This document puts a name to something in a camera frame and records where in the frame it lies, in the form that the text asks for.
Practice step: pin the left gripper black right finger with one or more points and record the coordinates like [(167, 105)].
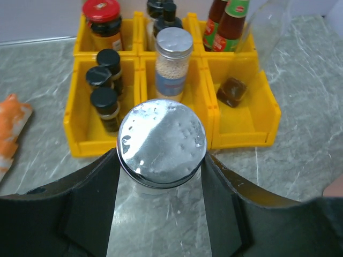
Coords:
[(244, 219)]

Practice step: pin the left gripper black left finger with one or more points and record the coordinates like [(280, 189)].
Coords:
[(71, 216)]

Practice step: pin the silver cap spice bottle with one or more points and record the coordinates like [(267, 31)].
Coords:
[(161, 144)]

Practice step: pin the small black cap shaker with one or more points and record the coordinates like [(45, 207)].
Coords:
[(105, 101), (99, 77), (111, 60)]

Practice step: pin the white peppercorn jar silver lid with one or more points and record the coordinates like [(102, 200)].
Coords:
[(173, 49)]

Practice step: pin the chili sauce bottle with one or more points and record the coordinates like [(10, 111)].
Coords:
[(214, 16), (231, 26)]

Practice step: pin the glass oil bottle gold spout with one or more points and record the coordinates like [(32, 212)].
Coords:
[(267, 25)]

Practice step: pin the red lid sauce jar front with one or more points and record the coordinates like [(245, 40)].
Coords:
[(105, 21)]

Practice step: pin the white powder bottle black cap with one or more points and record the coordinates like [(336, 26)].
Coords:
[(154, 10)]

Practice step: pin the pink divided organizer tray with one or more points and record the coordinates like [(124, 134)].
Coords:
[(335, 189)]

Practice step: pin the yellow bin front right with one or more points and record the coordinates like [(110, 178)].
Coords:
[(254, 122)]

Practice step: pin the orange white cloth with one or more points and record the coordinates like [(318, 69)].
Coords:
[(14, 116)]

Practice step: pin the yellow bin back left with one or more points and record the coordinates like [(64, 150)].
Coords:
[(130, 29)]

